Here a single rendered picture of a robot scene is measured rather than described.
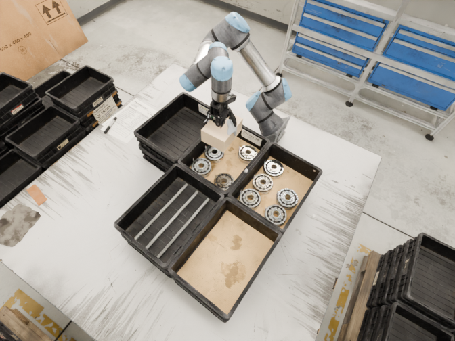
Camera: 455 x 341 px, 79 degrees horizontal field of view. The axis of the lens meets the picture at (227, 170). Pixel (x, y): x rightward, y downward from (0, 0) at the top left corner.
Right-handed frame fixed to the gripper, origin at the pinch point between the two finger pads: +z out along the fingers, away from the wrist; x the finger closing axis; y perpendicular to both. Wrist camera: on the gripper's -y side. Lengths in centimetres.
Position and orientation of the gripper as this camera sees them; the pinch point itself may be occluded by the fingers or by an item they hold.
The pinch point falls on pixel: (222, 127)
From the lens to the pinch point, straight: 125.3
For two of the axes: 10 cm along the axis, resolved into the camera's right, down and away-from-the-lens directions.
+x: 8.6, 4.6, -2.4
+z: -0.5, 5.4, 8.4
